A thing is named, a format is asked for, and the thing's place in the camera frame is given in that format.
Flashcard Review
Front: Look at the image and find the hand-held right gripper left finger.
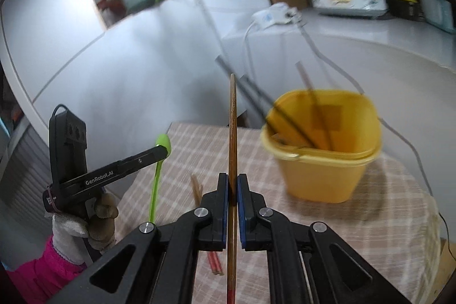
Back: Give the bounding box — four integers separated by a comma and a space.
53, 173, 229, 304

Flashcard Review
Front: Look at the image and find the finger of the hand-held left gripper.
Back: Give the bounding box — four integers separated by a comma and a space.
119, 145, 169, 174

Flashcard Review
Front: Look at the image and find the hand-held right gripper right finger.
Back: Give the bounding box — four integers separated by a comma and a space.
237, 173, 410, 304

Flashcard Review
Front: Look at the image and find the green plastic spoon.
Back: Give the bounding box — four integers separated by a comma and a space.
148, 134, 172, 224

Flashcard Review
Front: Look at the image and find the yellow plastic bucket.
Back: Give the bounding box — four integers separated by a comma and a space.
260, 89, 383, 204

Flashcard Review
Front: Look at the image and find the person's left hand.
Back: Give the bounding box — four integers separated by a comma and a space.
44, 192, 120, 265

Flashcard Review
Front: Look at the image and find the grey slatted shutter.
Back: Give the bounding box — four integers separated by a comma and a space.
0, 122, 55, 231

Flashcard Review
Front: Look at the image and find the red ornament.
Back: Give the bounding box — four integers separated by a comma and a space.
95, 0, 126, 23

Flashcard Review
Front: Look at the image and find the checked tablecloth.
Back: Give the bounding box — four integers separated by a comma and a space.
113, 122, 444, 304

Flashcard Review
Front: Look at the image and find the white power strip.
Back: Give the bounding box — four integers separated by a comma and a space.
251, 1, 304, 31

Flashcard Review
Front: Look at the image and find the black pot yellow lid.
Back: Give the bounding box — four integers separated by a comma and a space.
386, 0, 425, 22

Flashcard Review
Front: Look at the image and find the light blue white appliance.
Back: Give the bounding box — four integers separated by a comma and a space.
418, 0, 456, 34

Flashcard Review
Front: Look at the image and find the white lamp cable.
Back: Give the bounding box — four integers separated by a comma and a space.
76, 0, 233, 77

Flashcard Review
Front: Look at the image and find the white power strip cable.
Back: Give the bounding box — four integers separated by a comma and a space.
243, 22, 258, 85

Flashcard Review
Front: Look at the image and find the black cable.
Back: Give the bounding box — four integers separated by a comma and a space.
298, 23, 450, 249

